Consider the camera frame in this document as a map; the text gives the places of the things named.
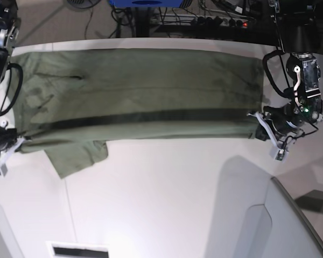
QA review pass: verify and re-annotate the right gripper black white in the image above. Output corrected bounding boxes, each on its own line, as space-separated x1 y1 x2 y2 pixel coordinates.
0 127 25 176

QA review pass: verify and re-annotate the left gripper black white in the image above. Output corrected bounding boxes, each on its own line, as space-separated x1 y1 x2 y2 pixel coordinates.
248 106 319 161

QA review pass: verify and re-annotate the olive green t-shirt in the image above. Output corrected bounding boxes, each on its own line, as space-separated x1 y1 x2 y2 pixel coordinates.
12 48 264 178

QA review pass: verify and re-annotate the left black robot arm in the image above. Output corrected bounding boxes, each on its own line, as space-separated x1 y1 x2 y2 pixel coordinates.
251 1 323 161

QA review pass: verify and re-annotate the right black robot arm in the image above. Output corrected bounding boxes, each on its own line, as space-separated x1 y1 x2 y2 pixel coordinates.
0 1 25 176

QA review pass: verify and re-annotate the white curved panel right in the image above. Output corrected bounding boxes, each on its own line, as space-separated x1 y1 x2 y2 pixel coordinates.
242 176 323 258

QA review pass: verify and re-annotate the white panel left corner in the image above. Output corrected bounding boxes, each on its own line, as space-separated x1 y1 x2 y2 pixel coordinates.
0 205 24 258

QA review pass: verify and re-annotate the black power strip red light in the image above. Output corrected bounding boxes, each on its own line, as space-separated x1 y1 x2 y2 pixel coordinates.
191 16 251 28

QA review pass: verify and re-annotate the blue box with oval hole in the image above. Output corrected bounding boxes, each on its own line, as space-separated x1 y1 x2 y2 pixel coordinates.
109 0 182 8

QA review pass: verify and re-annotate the black table leg post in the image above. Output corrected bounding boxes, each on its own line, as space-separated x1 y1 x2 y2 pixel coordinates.
134 7 153 38

